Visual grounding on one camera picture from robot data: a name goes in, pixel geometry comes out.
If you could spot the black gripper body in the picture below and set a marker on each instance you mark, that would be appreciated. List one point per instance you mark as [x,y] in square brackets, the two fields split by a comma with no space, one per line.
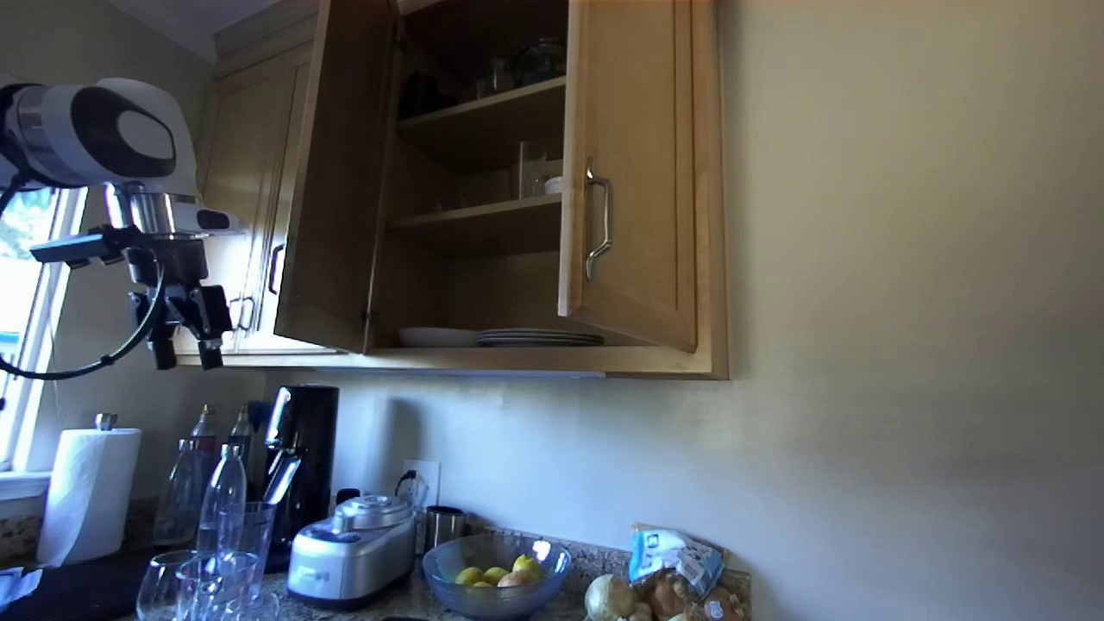
[172,272]

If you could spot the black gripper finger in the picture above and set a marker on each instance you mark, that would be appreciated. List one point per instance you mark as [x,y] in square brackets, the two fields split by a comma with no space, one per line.
[208,350]
[162,350]

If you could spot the wooden cabinet door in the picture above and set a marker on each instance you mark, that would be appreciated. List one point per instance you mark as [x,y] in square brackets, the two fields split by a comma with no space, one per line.
[243,174]
[624,261]
[339,174]

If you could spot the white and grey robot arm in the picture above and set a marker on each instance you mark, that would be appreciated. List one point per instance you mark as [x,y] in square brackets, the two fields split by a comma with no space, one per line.
[127,138]

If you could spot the clear plastic bottle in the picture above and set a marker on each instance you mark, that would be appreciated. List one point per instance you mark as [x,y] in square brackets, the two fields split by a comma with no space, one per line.
[222,513]
[188,481]

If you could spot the black coffee machine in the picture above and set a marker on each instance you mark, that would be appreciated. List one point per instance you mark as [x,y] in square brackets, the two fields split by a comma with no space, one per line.
[297,450]

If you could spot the paper towel roll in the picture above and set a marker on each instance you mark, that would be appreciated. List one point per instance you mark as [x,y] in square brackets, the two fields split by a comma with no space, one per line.
[88,491]

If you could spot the glass fruit bowl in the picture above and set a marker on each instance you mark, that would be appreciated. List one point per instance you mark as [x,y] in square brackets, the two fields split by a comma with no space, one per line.
[490,579]

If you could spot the large yellow onion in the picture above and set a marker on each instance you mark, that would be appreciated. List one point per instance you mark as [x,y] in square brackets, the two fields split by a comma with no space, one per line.
[608,597]

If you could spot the blue and white bag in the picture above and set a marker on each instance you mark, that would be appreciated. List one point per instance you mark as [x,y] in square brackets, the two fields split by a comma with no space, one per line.
[686,557]

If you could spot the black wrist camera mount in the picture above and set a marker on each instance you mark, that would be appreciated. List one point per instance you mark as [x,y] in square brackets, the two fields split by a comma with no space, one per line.
[115,246]

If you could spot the white wall outlet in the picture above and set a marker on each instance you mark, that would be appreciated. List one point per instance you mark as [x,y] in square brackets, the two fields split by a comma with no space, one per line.
[417,483]

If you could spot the wooden cabinet frame with shelves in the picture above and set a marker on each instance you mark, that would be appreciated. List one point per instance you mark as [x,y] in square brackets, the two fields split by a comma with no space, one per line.
[470,215]

